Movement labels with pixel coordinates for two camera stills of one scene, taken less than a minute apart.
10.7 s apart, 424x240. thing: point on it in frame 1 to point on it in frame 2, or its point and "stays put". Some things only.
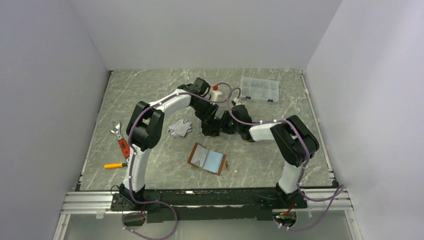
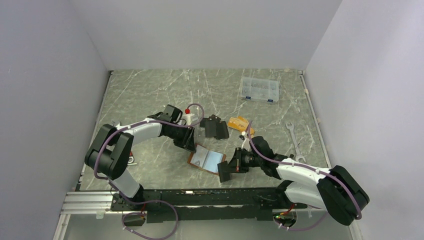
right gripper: (225, 117) to (236, 164)
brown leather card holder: (201, 157) stays put
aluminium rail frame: (76, 203) stays put
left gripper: (209, 116) to (187, 142)
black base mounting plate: (168, 205) stays put
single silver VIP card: (199, 155) stays put
